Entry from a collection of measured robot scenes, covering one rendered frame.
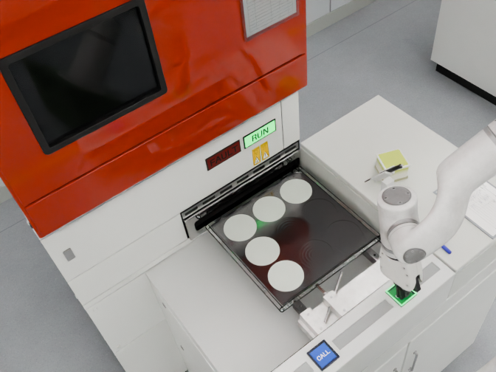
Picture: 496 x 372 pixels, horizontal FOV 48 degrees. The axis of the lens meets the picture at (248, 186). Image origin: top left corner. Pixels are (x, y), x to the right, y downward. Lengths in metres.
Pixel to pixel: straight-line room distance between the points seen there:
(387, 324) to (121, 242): 0.74
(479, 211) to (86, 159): 1.05
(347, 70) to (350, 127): 1.81
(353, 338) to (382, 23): 2.92
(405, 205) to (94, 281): 0.89
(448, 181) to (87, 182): 0.78
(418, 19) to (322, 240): 2.70
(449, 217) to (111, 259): 0.91
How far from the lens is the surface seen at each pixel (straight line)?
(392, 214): 1.22
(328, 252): 1.61
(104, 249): 1.58
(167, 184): 1.53
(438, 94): 3.51
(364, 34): 3.94
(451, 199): 1.19
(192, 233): 1.71
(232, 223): 1.68
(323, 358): 1.39
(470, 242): 1.60
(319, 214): 1.69
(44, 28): 1.10
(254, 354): 1.55
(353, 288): 1.57
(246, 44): 1.36
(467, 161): 1.21
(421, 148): 1.80
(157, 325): 1.99
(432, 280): 1.52
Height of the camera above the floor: 2.24
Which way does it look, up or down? 49 degrees down
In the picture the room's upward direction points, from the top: 8 degrees counter-clockwise
